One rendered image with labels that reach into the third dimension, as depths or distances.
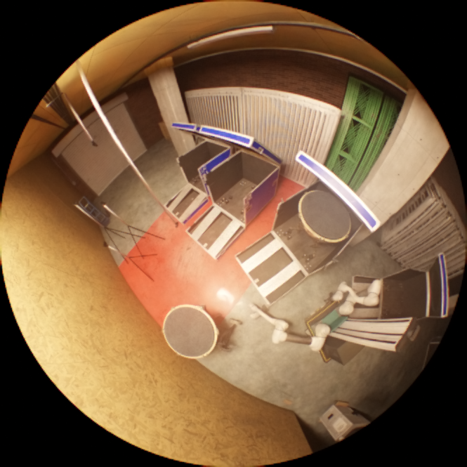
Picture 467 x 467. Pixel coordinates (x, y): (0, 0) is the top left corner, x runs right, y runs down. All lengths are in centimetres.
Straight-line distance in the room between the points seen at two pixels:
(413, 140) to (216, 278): 354
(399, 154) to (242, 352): 356
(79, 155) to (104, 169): 133
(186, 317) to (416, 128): 346
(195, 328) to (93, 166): 647
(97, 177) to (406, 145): 813
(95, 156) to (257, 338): 740
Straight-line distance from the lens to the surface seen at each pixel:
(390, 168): 231
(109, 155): 692
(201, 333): 187
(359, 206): 144
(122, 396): 168
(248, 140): 168
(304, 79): 427
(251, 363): 279
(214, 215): 295
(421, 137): 227
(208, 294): 264
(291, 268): 255
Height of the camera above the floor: 254
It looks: 63 degrees down
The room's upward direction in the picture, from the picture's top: 12 degrees counter-clockwise
